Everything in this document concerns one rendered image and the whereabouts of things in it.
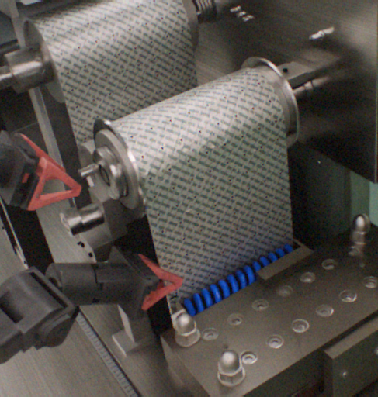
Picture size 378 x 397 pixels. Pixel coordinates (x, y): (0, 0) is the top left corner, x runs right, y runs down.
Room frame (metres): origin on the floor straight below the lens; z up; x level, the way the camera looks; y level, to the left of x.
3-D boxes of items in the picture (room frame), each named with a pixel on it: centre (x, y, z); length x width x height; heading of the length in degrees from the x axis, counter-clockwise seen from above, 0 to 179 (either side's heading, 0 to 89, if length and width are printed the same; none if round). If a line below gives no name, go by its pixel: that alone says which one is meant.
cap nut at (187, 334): (0.62, 0.04, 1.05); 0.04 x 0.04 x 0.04
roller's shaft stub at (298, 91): (0.86, -0.18, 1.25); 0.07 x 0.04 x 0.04; 115
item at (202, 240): (0.73, -0.05, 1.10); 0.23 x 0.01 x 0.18; 115
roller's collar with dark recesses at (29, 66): (0.95, 0.21, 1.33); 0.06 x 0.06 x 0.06; 25
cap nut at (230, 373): (0.54, -0.01, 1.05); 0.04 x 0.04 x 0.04
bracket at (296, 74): (0.87, -0.18, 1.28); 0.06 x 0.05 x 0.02; 115
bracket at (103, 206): (0.75, 0.14, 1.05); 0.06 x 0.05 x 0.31; 115
